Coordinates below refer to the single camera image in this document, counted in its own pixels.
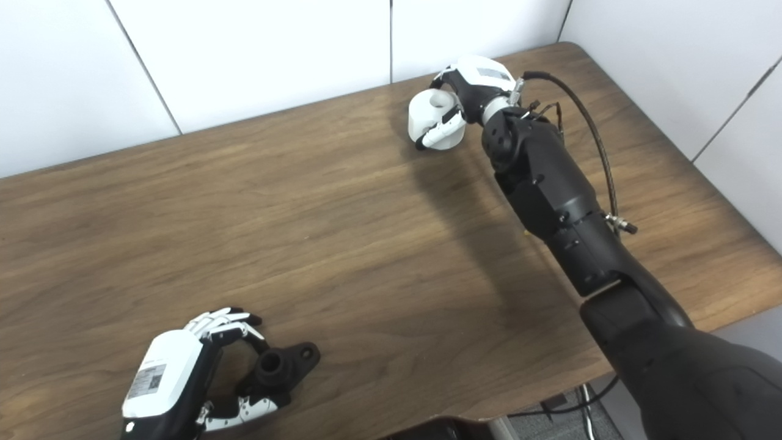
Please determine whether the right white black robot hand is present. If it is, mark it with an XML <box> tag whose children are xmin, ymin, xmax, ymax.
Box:
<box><xmin>415</xmin><ymin>56</ymin><xmax>520</xmax><ymax>151</ymax></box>

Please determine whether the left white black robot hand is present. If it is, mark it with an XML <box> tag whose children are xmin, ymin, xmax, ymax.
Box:
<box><xmin>120</xmin><ymin>307</ymin><xmax>282</xmax><ymax>440</ymax></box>

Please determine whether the round white plastic piece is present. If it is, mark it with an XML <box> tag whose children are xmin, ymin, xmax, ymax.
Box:
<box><xmin>407</xmin><ymin>89</ymin><xmax>466</xmax><ymax>150</ymax></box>

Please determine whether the black plastic holder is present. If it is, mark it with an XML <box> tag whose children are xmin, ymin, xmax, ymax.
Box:
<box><xmin>237</xmin><ymin>342</ymin><xmax>321</xmax><ymax>407</ymax></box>

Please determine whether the thin black arm wire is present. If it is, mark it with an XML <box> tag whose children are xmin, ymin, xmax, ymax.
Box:
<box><xmin>525</xmin><ymin>100</ymin><xmax>564</xmax><ymax>132</ymax></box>

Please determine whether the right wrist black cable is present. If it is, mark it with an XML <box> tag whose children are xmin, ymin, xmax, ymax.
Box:
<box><xmin>522</xmin><ymin>71</ymin><xmax>638</xmax><ymax>235</ymax></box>

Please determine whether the black floor cable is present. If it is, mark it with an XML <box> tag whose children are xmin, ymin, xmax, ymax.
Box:
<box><xmin>507</xmin><ymin>376</ymin><xmax>621</xmax><ymax>419</ymax></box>

